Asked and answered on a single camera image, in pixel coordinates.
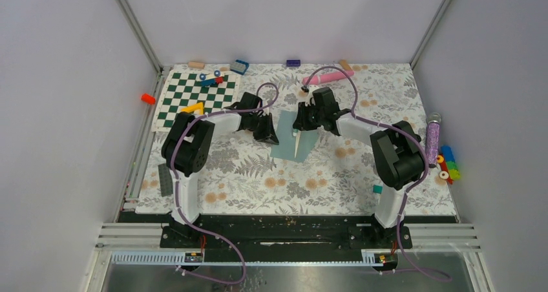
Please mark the blue grey lego brick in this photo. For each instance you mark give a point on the blue grey lego brick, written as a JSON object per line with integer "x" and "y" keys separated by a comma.
{"x": 239, "y": 67}

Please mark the purple lego brick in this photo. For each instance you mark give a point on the purple lego brick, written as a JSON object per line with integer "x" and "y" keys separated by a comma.
{"x": 293, "y": 62}

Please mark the beige wooden cylinder right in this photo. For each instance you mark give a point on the beige wooden cylinder right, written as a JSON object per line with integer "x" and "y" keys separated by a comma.
{"x": 344, "y": 65}

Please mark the cream paper letter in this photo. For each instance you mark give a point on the cream paper letter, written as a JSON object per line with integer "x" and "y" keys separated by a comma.
{"x": 297, "y": 142}

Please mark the floral patterned table mat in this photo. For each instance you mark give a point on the floral patterned table mat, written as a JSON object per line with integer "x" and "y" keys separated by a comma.
{"x": 337, "y": 177}

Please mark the beige wooden cylinder left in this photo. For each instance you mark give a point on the beige wooden cylinder left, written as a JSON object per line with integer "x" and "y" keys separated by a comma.
{"x": 196, "y": 65}

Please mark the red cylinder block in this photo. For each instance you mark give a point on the red cylinder block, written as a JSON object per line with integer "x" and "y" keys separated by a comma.
{"x": 148, "y": 99}

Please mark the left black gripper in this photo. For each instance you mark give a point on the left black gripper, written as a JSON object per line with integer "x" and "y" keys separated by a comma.
{"x": 268, "y": 135}

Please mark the purple glitter microphone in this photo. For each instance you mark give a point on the purple glitter microphone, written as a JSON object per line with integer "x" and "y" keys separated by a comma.
{"x": 432, "y": 138}

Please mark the yellow triangle frame toy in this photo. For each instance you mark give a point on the yellow triangle frame toy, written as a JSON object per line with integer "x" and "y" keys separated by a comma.
{"x": 197, "y": 108}

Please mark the teal green envelope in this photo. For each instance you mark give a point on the teal green envelope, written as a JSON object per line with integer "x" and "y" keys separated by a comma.
{"x": 291, "y": 147}

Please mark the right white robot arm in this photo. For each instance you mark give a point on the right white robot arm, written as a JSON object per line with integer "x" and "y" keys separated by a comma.
{"x": 398, "y": 156}

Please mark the teal small block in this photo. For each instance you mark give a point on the teal small block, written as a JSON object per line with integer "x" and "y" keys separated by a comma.
{"x": 377, "y": 189}

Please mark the pink marker pen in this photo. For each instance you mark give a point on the pink marker pen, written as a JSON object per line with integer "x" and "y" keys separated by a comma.
{"x": 318, "y": 78}

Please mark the dark grey lego baseplate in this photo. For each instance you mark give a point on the dark grey lego baseplate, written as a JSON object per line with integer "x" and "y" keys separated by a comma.
{"x": 165, "y": 179}

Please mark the blue red toy car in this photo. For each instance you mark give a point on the blue red toy car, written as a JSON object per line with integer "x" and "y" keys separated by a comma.
{"x": 211, "y": 79}

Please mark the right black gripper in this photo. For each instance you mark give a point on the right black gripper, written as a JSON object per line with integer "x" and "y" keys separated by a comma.
{"x": 301, "y": 123}

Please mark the colourful stacked block toy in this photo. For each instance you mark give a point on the colourful stacked block toy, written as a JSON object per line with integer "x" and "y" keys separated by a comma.
{"x": 449, "y": 168}

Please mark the green white chessboard mat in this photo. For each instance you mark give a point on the green white chessboard mat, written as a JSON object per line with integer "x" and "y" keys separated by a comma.
{"x": 182, "y": 89}

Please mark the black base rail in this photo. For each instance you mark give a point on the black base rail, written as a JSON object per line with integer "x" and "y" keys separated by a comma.
{"x": 274, "y": 238}

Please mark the beige wooden cylinder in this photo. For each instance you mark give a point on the beige wooden cylinder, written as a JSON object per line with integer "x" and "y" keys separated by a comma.
{"x": 344, "y": 65}
{"x": 196, "y": 65}

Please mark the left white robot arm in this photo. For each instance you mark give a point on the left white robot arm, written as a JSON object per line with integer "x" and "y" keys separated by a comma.
{"x": 188, "y": 142}

